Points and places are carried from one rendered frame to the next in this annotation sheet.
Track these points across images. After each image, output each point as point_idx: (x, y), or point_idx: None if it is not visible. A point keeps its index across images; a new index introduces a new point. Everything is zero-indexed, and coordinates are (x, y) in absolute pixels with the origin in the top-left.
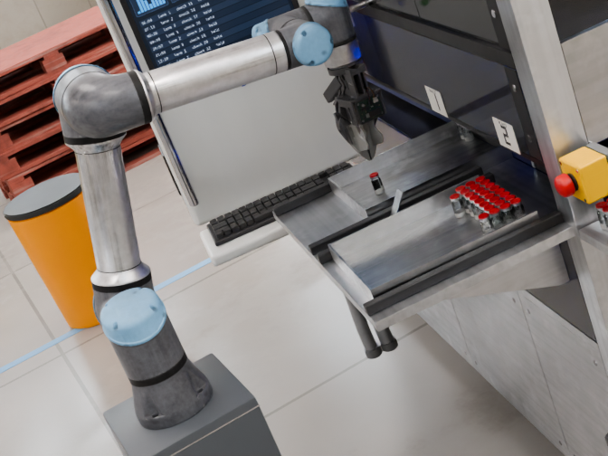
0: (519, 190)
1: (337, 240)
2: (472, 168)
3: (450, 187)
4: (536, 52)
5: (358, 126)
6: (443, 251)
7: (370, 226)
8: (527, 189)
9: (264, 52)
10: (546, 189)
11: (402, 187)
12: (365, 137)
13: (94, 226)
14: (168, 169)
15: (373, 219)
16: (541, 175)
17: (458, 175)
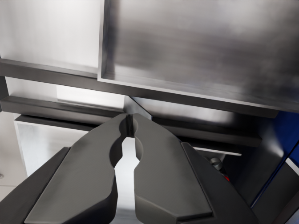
0: (239, 174)
1: (30, 123)
2: (268, 110)
3: (202, 148)
4: None
5: (112, 215)
6: (124, 196)
7: (82, 131)
8: (242, 178)
9: None
10: (245, 193)
11: (205, 6)
12: (139, 146)
13: None
14: None
15: (103, 91)
16: (273, 170)
17: (245, 108)
